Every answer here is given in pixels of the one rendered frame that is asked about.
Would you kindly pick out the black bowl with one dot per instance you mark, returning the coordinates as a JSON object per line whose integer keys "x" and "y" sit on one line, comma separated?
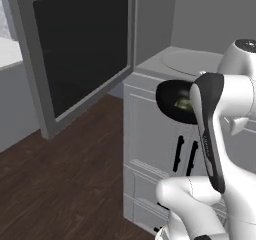
{"x": 168, "y": 99}

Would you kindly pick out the grey microwave door, dark window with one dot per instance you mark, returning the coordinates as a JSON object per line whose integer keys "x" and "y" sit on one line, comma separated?
{"x": 80, "y": 47}

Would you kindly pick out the green cucumber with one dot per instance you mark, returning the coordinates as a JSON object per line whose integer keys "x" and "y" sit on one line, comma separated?
{"x": 183, "y": 103}

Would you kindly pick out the grey microwave oven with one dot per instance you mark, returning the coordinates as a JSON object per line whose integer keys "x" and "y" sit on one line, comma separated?
{"x": 200, "y": 17}

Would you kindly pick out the grey drawer front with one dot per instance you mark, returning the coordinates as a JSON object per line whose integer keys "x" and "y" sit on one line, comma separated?
{"x": 145, "y": 187}

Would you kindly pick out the grey microwave turntable plate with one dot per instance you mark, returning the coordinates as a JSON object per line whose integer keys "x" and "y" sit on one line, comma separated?
{"x": 190, "y": 61}

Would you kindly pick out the grey cupboard run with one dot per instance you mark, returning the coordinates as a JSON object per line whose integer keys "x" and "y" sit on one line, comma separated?
{"x": 15, "y": 107}

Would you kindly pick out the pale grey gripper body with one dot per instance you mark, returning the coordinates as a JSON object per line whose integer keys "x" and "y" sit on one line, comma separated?
{"x": 237, "y": 124}

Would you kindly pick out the grey cupboard door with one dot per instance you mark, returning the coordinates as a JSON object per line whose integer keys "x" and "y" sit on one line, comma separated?
{"x": 150, "y": 127}

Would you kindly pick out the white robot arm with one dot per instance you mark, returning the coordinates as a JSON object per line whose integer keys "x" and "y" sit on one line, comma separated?
{"x": 240, "y": 94}

